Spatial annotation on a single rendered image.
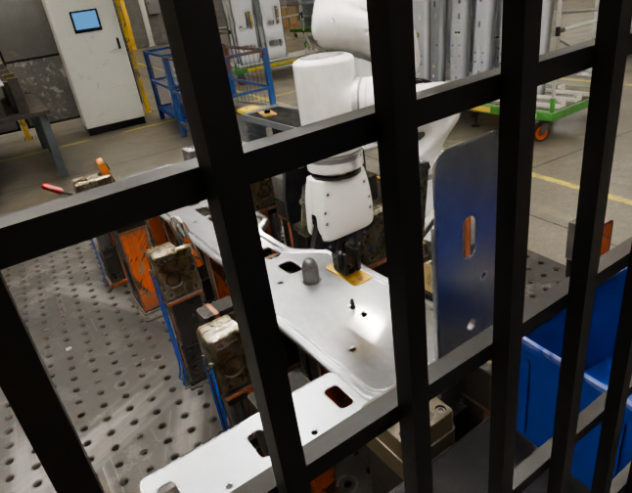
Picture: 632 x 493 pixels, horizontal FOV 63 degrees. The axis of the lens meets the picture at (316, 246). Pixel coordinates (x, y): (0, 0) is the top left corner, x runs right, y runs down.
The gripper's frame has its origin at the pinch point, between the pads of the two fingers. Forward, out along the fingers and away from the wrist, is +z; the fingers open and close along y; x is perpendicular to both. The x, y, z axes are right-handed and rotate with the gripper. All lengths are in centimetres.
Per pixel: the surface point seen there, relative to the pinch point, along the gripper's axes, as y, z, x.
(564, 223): -230, 110, -101
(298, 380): 15.8, 11.4, 6.9
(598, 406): 29, -29, 56
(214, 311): 17.8, 10.4, -18.4
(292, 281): 2.7, 9.4, -15.3
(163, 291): 21.4, 13.3, -38.5
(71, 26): -103, -29, -710
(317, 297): 2.5, 9.4, -7.0
